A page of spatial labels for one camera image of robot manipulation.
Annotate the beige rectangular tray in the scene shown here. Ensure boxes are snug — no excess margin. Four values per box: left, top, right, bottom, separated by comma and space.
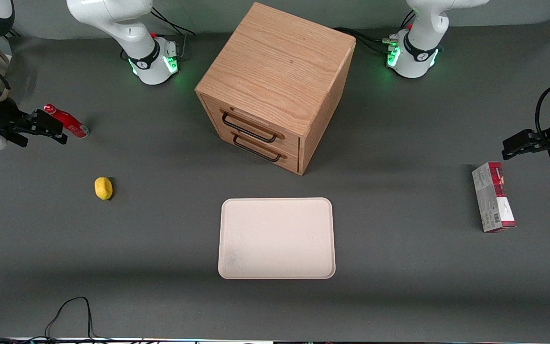
218, 197, 336, 280

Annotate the wooden drawer front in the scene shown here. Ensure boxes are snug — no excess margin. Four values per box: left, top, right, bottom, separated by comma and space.
201, 95, 301, 156
218, 125, 300, 173

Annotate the red coke bottle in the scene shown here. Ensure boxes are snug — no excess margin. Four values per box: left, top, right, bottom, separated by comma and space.
43, 104, 90, 139

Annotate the black arm base cable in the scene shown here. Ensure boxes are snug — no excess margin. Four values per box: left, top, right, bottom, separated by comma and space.
334, 26, 399, 55
150, 6, 196, 59

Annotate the wooden drawer cabinet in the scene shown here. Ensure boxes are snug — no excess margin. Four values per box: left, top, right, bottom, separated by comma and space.
195, 2, 356, 176

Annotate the black right arm base cable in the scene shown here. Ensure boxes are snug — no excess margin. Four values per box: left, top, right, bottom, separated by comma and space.
150, 6, 196, 59

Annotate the black looped table cable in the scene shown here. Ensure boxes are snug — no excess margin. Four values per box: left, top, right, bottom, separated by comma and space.
0, 296, 113, 343

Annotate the red plaid cardboard box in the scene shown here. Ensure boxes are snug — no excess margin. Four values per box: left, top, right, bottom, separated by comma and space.
472, 161, 516, 234

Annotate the black metal drawer handle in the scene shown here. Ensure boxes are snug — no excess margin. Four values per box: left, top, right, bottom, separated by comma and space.
221, 111, 286, 144
233, 134, 288, 163

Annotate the yellow lemon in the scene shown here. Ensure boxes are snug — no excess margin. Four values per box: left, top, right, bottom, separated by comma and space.
95, 176, 114, 201

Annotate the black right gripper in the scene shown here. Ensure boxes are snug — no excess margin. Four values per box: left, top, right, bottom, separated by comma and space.
0, 98, 69, 148

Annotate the black left arm base cable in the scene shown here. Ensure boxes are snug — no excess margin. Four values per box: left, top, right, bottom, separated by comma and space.
334, 26, 399, 55

